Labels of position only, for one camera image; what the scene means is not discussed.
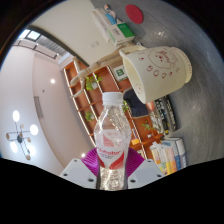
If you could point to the ceiling air vent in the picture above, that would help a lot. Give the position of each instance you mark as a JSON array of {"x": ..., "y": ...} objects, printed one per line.
[{"x": 38, "y": 106}]

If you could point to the window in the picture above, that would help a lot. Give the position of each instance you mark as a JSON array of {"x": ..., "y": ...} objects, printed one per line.
[{"x": 29, "y": 35}]

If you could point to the clear plastic water bottle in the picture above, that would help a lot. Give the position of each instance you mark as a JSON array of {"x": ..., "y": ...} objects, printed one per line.
[{"x": 112, "y": 133}]

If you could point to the flat round red coaster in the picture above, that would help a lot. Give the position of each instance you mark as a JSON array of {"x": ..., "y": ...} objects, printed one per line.
[{"x": 134, "y": 14}]

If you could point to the round recessed ceiling light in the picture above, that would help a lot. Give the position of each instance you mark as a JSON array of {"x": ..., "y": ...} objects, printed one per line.
[
  {"x": 52, "y": 81},
  {"x": 83, "y": 155}
]

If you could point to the green and white carton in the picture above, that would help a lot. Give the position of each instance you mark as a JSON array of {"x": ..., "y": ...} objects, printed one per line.
[
  {"x": 121, "y": 33},
  {"x": 120, "y": 72}
]

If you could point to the grey curtain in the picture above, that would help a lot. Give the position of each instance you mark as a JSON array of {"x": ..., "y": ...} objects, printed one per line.
[{"x": 50, "y": 48}]

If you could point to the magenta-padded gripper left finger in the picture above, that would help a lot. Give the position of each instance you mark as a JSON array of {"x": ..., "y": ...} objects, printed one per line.
[{"x": 78, "y": 171}]

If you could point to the wooden bookshelf unit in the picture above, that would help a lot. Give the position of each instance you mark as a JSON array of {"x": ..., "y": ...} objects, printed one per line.
[{"x": 100, "y": 110}]

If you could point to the cream printed mug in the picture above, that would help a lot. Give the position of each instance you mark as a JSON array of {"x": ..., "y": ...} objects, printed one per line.
[{"x": 160, "y": 71}]

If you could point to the colourful book stack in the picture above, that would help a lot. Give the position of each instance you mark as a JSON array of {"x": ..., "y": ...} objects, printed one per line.
[{"x": 170, "y": 155}]

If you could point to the white book stack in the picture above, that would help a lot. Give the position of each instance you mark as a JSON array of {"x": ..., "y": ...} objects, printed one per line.
[{"x": 100, "y": 23}]

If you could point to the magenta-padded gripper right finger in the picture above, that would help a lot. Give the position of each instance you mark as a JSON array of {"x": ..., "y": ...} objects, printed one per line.
[{"x": 146, "y": 171}]

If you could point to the branched ceiling lamp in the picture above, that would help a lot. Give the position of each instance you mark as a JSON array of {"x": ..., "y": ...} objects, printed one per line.
[{"x": 20, "y": 136}]

